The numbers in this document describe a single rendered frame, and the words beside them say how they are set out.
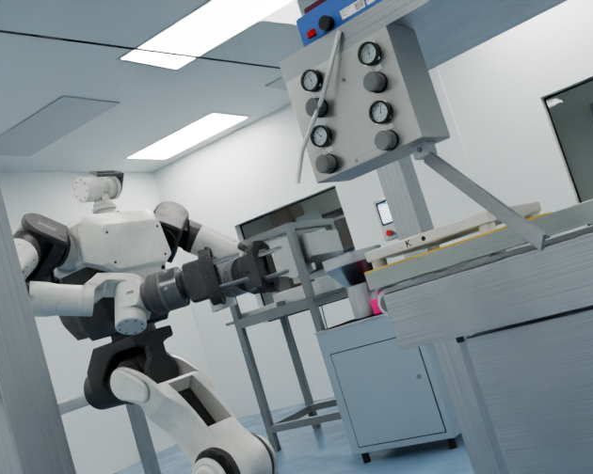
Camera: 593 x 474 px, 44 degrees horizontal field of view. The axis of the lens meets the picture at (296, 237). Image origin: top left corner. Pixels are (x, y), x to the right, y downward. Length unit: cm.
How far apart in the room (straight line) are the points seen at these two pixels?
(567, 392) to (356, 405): 292
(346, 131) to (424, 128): 14
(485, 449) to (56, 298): 92
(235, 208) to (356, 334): 395
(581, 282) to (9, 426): 78
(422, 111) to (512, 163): 523
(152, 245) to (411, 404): 230
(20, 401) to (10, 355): 5
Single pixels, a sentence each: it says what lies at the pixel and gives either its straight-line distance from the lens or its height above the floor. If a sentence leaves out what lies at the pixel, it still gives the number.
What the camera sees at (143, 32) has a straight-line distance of 121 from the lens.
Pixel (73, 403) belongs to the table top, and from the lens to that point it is 246.
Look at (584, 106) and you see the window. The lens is 642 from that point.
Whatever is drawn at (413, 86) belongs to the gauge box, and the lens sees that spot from 121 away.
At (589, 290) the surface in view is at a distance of 112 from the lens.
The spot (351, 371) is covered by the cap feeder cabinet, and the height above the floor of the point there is 50.
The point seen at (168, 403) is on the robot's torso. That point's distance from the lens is 181.
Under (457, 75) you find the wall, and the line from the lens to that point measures 661.
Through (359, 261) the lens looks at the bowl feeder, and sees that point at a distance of 411.
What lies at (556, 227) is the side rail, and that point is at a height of 91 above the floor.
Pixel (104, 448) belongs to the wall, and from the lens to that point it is 705.
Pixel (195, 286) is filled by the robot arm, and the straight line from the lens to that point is 153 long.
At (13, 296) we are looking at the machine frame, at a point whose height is 100.
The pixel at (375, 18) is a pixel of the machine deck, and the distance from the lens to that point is 123.
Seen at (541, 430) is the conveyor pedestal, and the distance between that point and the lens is 125.
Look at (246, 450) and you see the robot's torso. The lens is 176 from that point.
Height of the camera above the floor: 90
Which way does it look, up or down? 6 degrees up
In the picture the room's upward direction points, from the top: 17 degrees counter-clockwise
